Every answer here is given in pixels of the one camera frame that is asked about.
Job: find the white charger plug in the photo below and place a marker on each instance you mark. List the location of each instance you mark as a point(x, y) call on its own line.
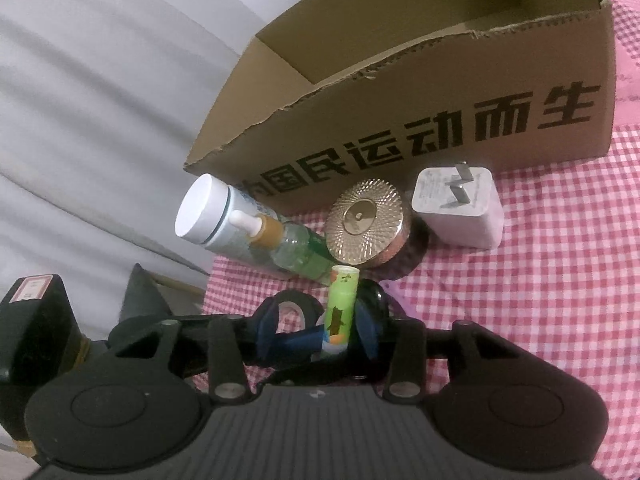
point(465, 220)

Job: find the white fabric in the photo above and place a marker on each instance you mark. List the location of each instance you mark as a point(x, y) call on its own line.
point(100, 110)

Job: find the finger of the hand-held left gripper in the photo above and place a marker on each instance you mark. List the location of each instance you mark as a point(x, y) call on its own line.
point(142, 300)

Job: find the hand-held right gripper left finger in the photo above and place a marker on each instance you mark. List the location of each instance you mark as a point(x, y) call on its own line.
point(267, 330)

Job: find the clear green dropper bottle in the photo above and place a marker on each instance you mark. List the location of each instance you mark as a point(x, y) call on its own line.
point(295, 252)

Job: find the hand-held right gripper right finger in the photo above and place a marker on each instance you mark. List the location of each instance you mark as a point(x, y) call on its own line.
point(367, 332)

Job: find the gold round compact case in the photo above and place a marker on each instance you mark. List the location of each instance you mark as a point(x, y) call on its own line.
point(362, 220)

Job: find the pink checkered bedsheet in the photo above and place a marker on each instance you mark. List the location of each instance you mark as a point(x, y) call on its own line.
point(550, 285)

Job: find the green lip balm tube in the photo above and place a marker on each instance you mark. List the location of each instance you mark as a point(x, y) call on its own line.
point(340, 305)

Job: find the black tape roll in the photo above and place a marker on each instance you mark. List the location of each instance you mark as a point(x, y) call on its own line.
point(376, 300)

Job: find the printed cardboard box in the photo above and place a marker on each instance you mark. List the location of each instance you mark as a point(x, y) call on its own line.
point(400, 85)

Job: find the white capped bottle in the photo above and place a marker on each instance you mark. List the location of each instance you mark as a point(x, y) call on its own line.
point(200, 207)

